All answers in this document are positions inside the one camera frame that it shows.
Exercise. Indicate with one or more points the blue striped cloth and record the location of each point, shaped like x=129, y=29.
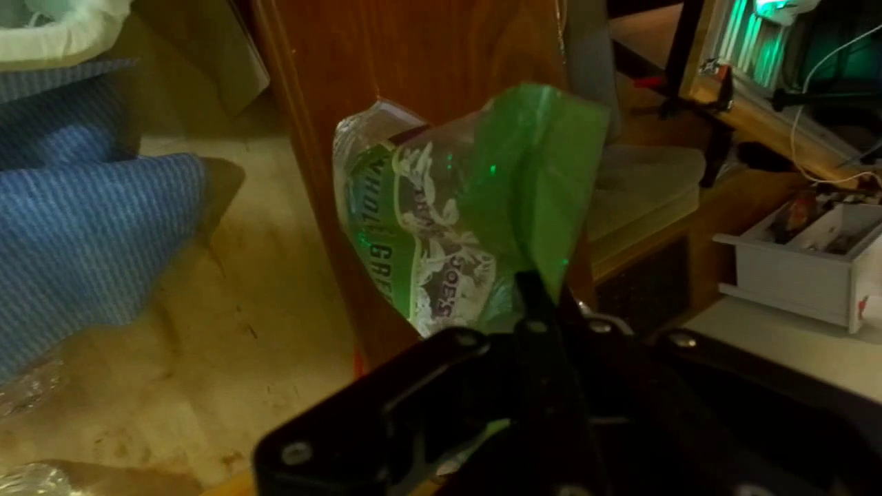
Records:
x=85, y=221

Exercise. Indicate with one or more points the white lined bin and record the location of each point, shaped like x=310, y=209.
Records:
x=48, y=33

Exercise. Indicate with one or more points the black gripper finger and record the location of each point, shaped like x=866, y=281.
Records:
x=537, y=305

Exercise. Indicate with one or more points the green lit equipment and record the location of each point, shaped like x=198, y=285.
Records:
x=802, y=77

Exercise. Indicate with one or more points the green plastic packet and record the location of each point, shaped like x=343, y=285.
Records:
x=443, y=216

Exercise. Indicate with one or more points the white plastic tray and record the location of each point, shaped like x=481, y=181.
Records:
x=829, y=271

